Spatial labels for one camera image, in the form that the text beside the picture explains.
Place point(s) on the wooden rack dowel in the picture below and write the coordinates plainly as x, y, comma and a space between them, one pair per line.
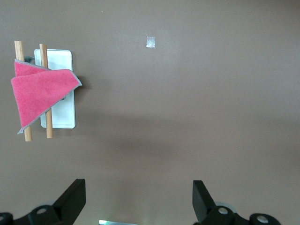
18, 50
43, 56

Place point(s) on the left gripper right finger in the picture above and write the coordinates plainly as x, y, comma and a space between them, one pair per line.
202, 204

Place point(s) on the white rack base plate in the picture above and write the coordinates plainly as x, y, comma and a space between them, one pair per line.
63, 112

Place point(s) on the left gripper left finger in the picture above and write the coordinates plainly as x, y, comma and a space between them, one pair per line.
70, 201

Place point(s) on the pink microfibre cloth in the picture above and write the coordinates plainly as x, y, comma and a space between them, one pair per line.
35, 93

